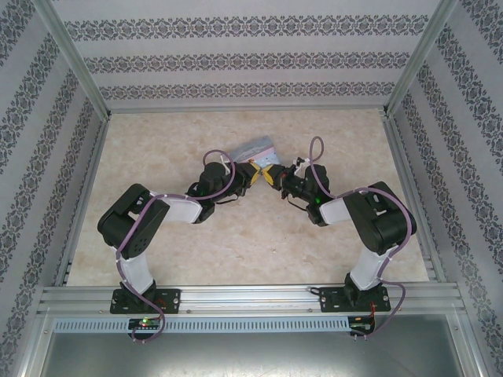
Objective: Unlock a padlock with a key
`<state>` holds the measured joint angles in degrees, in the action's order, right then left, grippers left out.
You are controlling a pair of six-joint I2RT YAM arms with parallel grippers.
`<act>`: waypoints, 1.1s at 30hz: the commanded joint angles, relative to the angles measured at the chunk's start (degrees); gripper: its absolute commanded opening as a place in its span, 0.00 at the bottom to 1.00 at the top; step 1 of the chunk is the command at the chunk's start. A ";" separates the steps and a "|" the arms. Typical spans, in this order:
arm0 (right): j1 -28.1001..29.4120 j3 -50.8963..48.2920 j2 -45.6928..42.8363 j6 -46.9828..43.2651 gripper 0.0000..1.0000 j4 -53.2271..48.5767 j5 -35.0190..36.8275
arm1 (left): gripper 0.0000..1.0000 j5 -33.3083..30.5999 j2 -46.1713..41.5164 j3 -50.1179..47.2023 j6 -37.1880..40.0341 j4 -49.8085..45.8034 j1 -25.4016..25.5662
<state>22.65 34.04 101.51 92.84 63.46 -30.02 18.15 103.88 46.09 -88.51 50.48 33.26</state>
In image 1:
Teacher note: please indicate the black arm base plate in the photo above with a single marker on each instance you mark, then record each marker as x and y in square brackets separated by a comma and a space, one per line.
[334, 300]
[169, 300]

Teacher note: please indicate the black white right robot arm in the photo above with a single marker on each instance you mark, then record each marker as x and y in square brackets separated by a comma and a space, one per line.
[383, 220]

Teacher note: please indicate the aluminium mounting rail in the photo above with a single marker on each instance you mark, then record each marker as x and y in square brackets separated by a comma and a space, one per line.
[251, 298]

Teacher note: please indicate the aluminium frame corner post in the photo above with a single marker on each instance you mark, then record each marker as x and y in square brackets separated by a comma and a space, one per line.
[74, 55]
[420, 55]

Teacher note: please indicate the small green circuit board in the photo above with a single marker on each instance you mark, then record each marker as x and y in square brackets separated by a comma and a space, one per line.
[361, 324]
[144, 324]

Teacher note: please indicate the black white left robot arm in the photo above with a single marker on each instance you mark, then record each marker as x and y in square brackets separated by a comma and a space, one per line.
[129, 225]

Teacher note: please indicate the blue cartoon print mat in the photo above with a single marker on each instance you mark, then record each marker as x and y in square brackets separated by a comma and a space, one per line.
[257, 151]

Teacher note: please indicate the aluminium side rail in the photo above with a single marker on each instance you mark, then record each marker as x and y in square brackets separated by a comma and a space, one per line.
[84, 196]
[412, 196]

